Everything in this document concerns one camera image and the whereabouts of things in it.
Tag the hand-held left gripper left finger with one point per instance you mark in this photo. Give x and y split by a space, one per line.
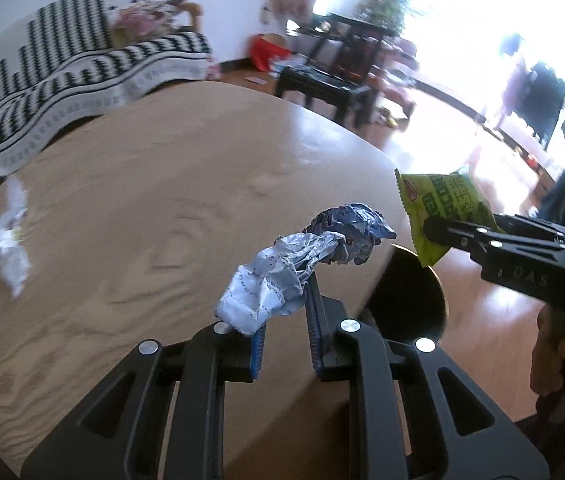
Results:
260 355

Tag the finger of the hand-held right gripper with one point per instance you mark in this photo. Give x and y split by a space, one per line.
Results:
462 235
537 225

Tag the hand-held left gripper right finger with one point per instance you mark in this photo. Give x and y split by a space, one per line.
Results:
316 340

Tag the green snack packet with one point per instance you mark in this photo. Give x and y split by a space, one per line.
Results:
442 200

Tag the silver blue foil wrapper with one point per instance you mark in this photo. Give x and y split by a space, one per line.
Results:
272 280

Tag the white plastic bag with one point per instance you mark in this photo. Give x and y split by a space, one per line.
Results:
5 245

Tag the dark furniture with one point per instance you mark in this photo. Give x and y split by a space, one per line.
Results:
542 100

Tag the yellow toy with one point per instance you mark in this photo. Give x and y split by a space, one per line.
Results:
390 119

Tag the black wooden chair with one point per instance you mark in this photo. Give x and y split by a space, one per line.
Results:
312 82

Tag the scattered paper scraps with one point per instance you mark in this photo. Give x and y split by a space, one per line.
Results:
290 64

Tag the small grey remote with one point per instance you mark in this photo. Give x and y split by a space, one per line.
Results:
255 80

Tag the red bag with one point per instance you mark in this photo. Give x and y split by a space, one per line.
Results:
267 52

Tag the striped black white sofa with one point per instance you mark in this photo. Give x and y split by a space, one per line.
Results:
62 75

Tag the pink cartoon cushion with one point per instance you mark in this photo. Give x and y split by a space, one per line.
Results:
147 17

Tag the wooden sofa frame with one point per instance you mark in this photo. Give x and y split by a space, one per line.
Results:
193 15

